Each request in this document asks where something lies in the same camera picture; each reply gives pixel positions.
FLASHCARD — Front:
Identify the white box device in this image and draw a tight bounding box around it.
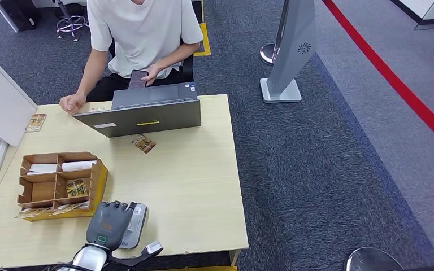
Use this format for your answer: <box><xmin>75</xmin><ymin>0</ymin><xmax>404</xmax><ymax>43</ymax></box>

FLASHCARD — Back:
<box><xmin>0</xmin><ymin>56</ymin><xmax>38</xmax><ymax>147</ymax></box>

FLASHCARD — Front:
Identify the chrome stanchion base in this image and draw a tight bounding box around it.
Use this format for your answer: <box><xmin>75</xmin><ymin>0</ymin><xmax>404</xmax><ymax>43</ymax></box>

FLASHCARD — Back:
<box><xmin>259</xmin><ymin>43</ymin><xmax>280</xmax><ymax>67</ymax></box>
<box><xmin>344</xmin><ymin>247</ymin><xmax>405</xmax><ymax>271</ymax></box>

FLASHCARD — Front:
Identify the person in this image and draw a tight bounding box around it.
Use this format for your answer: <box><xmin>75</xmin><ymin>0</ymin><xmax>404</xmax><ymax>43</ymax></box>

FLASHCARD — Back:
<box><xmin>59</xmin><ymin>0</ymin><xmax>205</xmax><ymax>115</ymax></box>

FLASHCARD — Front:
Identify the white card sleeve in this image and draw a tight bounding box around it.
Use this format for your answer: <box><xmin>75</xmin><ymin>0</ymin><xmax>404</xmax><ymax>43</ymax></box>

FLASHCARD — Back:
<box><xmin>26</xmin><ymin>164</ymin><xmax>59</xmax><ymax>177</ymax></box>
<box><xmin>60</xmin><ymin>160</ymin><xmax>98</xmax><ymax>173</ymax></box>

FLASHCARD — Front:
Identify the grey kiosk stand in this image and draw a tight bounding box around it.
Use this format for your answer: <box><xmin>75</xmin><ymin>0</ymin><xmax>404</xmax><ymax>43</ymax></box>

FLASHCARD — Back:
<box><xmin>259</xmin><ymin>0</ymin><xmax>318</xmax><ymax>104</ymax></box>

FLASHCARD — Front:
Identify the brown patterned key card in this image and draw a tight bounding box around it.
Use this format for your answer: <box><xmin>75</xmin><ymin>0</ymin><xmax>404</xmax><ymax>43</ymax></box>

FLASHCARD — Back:
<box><xmin>131</xmin><ymin>134</ymin><xmax>157</xmax><ymax>155</ymax></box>
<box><xmin>48</xmin><ymin>202</ymin><xmax>90</xmax><ymax>217</ymax></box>
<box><xmin>25</xmin><ymin>113</ymin><xmax>47</xmax><ymax>133</ymax></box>
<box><xmin>66</xmin><ymin>179</ymin><xmax>89</xmax><ymax>199</ymax></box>
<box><xmin>14</xmin><ymin>207</ymin><xmax>53</xmax><ymax>220</ymax></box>

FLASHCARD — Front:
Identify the black cabinet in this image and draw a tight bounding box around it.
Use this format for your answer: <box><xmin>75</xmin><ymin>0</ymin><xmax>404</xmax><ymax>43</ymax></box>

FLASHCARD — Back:
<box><xmin>0</xmin><ymin>0</ymin><xmax>41</xmax><ymax>33</ymax></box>

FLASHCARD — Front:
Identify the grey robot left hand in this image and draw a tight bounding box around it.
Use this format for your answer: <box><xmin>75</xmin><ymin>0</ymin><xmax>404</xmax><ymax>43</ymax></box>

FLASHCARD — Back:
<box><xmin>86</xmin><ymin>200</ymin><xmax>137</xmax><ymax>251</ymax></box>

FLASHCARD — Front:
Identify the person's right hand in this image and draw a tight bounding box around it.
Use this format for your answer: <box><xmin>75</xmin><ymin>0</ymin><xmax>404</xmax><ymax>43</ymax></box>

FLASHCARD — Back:
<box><xmin>59</xmin><ymin>93</ymin><xmax>88</xmax><ymax>115</ymax></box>

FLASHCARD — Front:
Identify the person's left hand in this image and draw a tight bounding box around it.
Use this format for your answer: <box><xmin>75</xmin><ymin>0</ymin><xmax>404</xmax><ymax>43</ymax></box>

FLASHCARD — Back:
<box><xmin>141</xmin><ymin>64</ymin><xmax>162</xmax><ymax>88</ymax></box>

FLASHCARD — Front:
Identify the black office chair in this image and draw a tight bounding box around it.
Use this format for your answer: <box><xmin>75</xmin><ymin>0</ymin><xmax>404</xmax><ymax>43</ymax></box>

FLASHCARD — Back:
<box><xmin>106</xmin><ymin>37</ymin><xmax>196</xmax><ymax>85</ymax></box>

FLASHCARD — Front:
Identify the dark smartphone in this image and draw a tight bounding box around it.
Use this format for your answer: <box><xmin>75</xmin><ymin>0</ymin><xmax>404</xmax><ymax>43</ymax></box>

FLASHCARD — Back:
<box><xmin>128</xmin><ymin>69</ymin><xmax>150</xmax><ymax>90</ymax></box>

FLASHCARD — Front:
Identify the grey laptop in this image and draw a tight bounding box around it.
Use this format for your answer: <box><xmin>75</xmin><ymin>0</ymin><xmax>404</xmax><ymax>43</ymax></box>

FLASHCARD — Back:
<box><xmin>72</xmin><ymin>82</ymin><xmax>203</xmax><ymax>139</ymax></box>

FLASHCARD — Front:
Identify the white panel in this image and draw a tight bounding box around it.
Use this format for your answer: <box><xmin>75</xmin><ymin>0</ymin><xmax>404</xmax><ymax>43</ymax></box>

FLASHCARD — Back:
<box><xmin>0</xmin><ymin>0</ymin><xmax>19</xmax><ymax>34</ymax></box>

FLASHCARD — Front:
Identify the chrome stool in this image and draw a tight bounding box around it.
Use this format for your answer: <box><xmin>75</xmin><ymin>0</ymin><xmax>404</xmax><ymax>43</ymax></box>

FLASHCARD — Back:
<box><xmin>54</xmin><ymin>0</ymin><xmax>90</xmax><ymax>42</ymax></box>

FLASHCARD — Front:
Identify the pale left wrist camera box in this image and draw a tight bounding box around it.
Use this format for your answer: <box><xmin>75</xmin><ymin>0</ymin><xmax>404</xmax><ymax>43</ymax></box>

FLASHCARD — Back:
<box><xmin>145</xmin><ymin>241</ymin><xmax>164</xmax><ymax>256</ymax></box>

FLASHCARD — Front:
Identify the wooden compartment organiser box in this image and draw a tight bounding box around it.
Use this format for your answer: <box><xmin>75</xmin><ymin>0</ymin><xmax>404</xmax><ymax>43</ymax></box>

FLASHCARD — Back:
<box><xmin>15</xmin><ymin>151</ymin><xmax>109</xmax><ymax>223</ymax></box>

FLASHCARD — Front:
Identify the grey card reader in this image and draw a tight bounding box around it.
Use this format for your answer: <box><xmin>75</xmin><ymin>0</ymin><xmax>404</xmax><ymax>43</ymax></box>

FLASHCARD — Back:
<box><xmin>119</xmin><ymin>203</ymin><xmax>149</xmax><ymax>250</ymax></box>

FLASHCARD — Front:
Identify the black camera bracket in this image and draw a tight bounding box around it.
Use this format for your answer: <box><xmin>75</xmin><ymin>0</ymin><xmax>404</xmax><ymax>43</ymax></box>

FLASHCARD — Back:
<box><xmin>108</xmin><ymin>247</ymin><xmax>164</xmax><ymax>267</ymax></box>

